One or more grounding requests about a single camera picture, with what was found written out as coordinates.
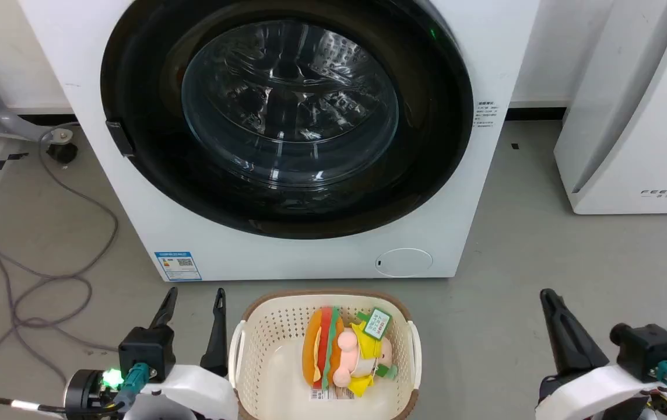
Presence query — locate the cream perforated laundry basket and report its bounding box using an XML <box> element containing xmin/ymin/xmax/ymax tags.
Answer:
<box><xmin>228</xmin><ymin>290</ymin><xmax>423</xmax><ymax>420</ymax></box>

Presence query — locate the white appliance with grey lettering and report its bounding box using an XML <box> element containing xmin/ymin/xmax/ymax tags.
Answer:
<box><xmin>554</xmin><ymin>0</ymin><xmax>667</xmax><ymax>215</ymax></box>

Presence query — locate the pink doll with yellow hat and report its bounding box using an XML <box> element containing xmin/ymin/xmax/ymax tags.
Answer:
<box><xmin>332</xmin><ymin>312</ymin><xmax>399</xmax><ymax>398</ymax></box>

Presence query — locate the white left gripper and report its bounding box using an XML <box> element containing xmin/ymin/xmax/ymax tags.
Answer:
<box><xmin>125</xmin><ymin>286</ymin><xmax>239</xmax><ymax>420</ymax></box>

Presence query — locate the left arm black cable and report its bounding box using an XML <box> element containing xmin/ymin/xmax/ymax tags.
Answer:
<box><xmin>0</xmin><ymin>361</ymin><xmax>152</xmax><ymax>420</ymax></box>

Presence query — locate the black caster wheel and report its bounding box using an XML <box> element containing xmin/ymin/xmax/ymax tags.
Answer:
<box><xmin>47</xmin><ymin>142</ymin><xmax>79</xmax><ymax>165</ymax></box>

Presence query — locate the blue energy label sticker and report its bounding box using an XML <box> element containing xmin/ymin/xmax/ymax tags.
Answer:
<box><xmin>154</xmin><ymin>251</ymin><xmax>203</xmax><ymax>282</ymax></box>

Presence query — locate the white front-load washing machine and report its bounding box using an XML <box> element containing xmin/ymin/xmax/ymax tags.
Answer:
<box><xmin>17</xmin><ymin>0</ymin><xmax>542</xmax><ymax>282</ymax></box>

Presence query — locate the hamburger plush toy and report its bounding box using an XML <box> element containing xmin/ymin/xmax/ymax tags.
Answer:
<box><xmin>301</xmin><ymin>307</ymin><xmax>346</xmax><ymax>391</ymax></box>

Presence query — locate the black round washing machine door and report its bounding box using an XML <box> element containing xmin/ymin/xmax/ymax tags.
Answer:
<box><xmin>100</xmin><ymin>0</ymin><xmax>475</xmax><ymax>240</ymax></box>

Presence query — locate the white text warning sticker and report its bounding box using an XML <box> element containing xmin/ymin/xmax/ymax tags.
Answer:
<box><xmin>474</xmin><ymin>100</ymin><xmax>500</xmax><ymax>134</ymax></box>

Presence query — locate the green paper tag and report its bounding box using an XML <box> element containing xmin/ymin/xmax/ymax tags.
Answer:
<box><xmin>363</xmin><ymin>308</ymin><xmax>392</xmax><ymax>341</ymax></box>

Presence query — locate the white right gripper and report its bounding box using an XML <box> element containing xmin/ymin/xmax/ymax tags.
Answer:
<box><xmin>535</xmin><ymin>288</ymin><xmax>664</xmax><ymax>420</ymax></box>

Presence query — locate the grey floor cable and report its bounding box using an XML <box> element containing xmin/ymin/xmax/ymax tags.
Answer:
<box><xmin>0</xmin><ymin>121</ymin><xmax>120</xmax><ymax>400</ymax></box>

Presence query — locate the round white filter cover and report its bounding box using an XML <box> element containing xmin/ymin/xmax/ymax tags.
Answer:
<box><xmin>375</xmin><ymin>248</ymin><xmax>434</xmax><ymax>278</ymax></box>

